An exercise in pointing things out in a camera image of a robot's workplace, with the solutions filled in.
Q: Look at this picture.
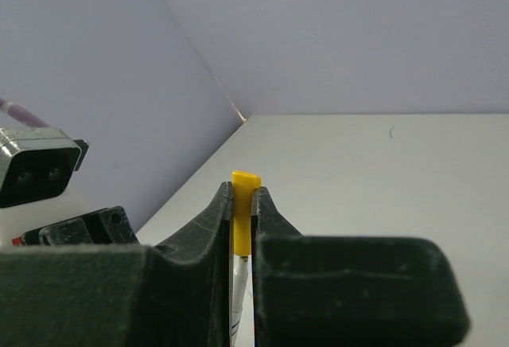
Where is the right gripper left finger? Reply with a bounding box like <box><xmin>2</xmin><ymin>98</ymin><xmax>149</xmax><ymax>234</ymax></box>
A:
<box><xmin>1</xmin><ymin>182</ymin><xmax>233</xmax><ymax>346</ymax></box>

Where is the yellow marker pen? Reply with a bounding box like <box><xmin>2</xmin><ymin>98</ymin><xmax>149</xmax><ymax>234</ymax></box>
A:
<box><xmin>231</xmin><ymin>256</ymin><xmax>250</xmax><ymax>346</ymax></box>

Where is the yellow pen cap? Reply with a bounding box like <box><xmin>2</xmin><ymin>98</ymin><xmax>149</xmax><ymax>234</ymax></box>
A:
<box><xmin>231</xmin><ymin>170</ymin><xmax>262</xmax><ymax>257</ymax></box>

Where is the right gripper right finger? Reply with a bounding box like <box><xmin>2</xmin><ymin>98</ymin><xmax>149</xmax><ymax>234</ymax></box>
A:
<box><xmin>251</xmin><ymin>188</ymin><xmax>470</xmax><ymax>346</ymax></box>

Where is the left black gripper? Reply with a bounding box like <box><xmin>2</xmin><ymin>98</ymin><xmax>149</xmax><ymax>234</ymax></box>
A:
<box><xmin>12</xmin><ymin>206</ymin><xmax>139</xmax><ymax>246</ymax></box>

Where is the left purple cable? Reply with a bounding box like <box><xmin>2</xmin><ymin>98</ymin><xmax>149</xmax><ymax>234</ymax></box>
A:
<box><xmin>0</xmin><ymin>98</ymin><xmax>52</xmax><ymax>129</ymax></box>

